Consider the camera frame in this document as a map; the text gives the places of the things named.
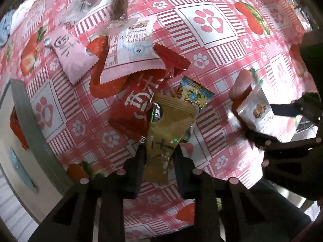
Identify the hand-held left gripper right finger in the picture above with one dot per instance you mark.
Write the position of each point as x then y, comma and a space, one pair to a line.
183, 176

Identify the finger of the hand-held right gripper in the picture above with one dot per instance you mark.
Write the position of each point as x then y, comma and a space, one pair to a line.
260, 136
285, 110

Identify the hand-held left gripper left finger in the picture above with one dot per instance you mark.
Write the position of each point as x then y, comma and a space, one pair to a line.
136, 174

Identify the pink white cookie packet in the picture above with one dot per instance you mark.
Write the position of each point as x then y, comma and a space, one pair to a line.
131, 53
257, 113

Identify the gold snack packet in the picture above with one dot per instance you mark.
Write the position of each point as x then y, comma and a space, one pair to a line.
169, 131

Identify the grey rimmed storage box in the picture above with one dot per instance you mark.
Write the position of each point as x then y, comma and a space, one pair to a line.
32, 136

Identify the red packet with white characters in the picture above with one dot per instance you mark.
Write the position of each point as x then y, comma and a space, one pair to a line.
131, 105

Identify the blue floral snack packet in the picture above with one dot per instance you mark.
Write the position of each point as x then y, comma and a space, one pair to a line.
194, 95

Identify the dark cloth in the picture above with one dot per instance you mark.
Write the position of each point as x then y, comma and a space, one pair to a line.
282, 211

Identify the strawberry print checked tablecloth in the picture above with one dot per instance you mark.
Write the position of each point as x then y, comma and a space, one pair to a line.
209, 55

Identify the light blue flat object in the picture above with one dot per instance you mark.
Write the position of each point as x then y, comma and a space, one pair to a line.
22, 171

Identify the plain red snack packet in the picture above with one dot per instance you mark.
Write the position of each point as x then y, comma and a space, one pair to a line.
174, 60

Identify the red orange snack packet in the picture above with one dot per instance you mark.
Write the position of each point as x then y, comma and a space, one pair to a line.
19, 133

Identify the light pink snack packet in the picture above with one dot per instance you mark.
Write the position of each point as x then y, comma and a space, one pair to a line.
73, 55

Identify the small silver object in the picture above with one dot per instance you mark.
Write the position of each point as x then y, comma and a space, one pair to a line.
48, 41

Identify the brown snack bar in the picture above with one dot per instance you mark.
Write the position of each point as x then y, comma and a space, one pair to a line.
121, 5

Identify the clear packet with dark snack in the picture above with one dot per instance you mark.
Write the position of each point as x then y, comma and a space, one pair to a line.
85, 1

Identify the white cloth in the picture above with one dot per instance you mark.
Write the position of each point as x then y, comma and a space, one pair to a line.
21, 15

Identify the light blue cloth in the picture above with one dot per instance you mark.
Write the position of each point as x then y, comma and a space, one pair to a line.
5, 27

